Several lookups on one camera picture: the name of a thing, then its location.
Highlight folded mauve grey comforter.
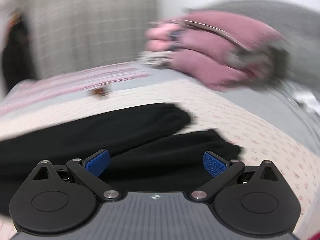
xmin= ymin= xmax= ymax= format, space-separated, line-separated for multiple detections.
xmin=170 ymin=10 xmax=289 ymax=90

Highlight cherry print bed mat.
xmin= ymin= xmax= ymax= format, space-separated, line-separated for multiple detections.
xmin=0 ymin=78 xmax=320 ymax=240

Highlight grey star curtain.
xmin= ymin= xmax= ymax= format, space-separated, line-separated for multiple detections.
xmin=20 ymin=0 xmax=157 ymax=78

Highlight grey bed sheet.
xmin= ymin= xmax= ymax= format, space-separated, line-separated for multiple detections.
xmin=1 ymin=70 xmax=319 ymax=155

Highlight black pants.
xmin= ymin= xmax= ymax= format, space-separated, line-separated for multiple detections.
xmin=1 ymin=103 xmax=241 ymax=215

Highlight brown hair claw clip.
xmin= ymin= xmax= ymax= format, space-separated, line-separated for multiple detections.
xmin=89 ymin=87 xmax=110 ymax=98

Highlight pink folded garment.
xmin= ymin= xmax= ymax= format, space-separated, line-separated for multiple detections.
xmin=145 ymin=22 xmax=184 ymax=51

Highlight striped folded garment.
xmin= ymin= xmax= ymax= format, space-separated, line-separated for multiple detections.
xmin=137 ymin=51 xmax=175 ymax=68

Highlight red object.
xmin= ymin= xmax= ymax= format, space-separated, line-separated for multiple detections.
xmin=304 ymin=231 xmax=320 ymax=240

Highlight pink striped blanket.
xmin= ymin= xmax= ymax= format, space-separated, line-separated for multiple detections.
xmin=1 ymin=62 xmax=150 ymax=116

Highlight white tissue paper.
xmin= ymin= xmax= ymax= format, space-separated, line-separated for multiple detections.
xmin=292 ymin=90 xmax=319 ymax=114

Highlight black hanging coat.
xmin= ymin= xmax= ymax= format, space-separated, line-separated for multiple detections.
xmin=2 ymin=11 xmax=38 ymax=93

